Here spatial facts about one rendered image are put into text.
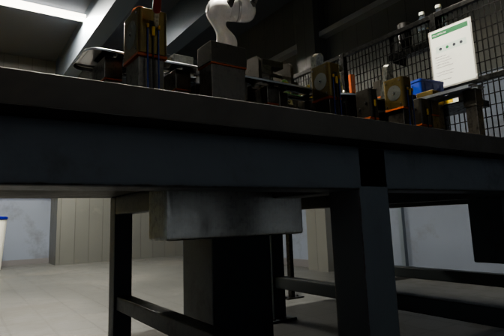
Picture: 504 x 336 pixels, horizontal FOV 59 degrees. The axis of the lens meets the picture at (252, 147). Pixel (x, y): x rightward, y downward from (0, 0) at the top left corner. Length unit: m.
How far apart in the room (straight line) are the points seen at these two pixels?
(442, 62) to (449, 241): 1.89
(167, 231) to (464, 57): 1.82
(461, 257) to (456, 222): 0.27
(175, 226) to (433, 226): 3.31
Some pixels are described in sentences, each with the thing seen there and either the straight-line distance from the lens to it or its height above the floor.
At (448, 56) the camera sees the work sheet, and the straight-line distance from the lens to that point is 2.42.
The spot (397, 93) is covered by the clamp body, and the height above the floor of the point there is 0.98.
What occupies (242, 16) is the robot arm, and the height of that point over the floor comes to 1.45.
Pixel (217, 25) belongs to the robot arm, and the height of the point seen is 1.41.
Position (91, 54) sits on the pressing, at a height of 1.00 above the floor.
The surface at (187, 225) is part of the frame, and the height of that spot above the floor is 0.53.
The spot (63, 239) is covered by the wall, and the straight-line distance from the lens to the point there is 7.09.
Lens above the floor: 0.53
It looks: 9 degrees up
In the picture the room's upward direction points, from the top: 2 degrees counter-clockwise
